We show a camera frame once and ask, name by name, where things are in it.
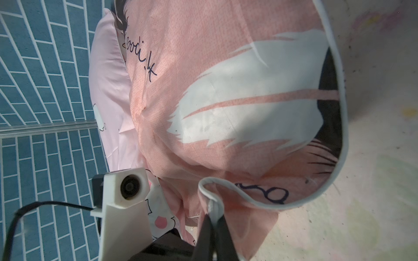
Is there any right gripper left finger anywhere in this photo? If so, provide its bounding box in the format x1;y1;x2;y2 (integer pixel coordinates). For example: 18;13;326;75
191;215;214;261

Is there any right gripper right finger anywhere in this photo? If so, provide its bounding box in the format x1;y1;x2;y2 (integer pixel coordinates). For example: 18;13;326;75
214;216;239;261

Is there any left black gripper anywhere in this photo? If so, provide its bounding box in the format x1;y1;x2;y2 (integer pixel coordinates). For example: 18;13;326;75
129;228;194;261

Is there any salmon pink feather pillow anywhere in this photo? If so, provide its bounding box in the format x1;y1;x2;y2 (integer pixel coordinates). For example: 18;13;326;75
114;1;348;259

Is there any light pink cartoon pillow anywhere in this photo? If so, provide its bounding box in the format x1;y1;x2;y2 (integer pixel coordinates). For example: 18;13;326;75
89;9;196;245

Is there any floral table mat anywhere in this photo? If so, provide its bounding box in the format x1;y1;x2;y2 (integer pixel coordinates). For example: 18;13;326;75
254;1;418;261

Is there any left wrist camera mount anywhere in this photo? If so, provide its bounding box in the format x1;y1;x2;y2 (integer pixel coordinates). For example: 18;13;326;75
90;168;152;261

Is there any left black camera cable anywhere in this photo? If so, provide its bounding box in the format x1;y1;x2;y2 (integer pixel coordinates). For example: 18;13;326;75
1;200;102;261

